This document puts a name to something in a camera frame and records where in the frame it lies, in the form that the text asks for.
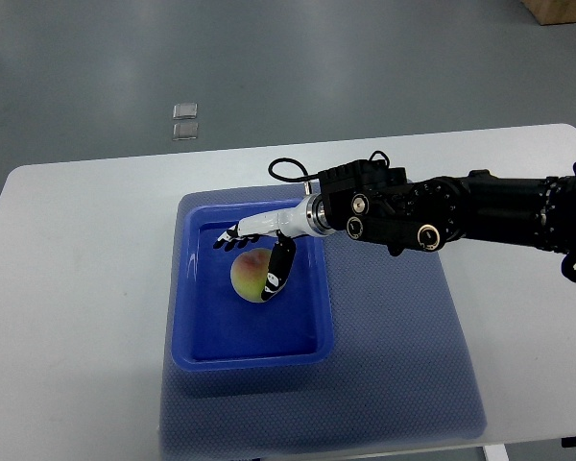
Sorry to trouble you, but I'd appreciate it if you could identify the blue grey mesh mat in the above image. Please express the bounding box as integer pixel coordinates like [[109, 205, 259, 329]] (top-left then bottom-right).
[[159, 185, 487, 460]]

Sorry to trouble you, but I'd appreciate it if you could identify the upper metal floor plate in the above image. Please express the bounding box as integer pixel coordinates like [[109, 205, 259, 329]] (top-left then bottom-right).
[[173, 102, 198, 120]]

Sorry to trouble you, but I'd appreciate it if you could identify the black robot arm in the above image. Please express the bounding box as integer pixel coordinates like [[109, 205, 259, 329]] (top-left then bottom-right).
[[296, 151, 576, 283]]

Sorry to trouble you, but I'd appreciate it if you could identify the white table leg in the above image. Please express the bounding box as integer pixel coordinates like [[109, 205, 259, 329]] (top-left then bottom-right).
[[482, 444, 509, 461]]

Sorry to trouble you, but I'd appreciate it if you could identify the metal floor plate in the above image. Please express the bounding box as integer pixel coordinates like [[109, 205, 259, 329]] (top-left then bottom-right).
[[173, 102, 198, 120], [172, 121, 199, 141]]

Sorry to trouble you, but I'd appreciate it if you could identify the green red peach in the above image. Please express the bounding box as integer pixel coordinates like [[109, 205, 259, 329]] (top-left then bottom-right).
[[230, 248, 288, 303]]

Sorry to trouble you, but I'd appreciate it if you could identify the wooden box corner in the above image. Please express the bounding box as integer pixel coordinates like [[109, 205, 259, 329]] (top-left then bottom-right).
[[521, 0, 576, 26]]

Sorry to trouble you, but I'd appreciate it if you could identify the blue plastic tray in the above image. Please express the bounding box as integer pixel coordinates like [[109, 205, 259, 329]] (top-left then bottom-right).
[[170, 199, 334, 372]]

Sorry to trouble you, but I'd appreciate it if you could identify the lower metal floor plate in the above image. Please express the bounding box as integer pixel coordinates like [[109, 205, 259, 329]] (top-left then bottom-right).
[[172, 121, 199, 141]]

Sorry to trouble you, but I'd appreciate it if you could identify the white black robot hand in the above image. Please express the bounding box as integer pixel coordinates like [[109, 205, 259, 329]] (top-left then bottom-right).
[[213, 198, 316, 278]]

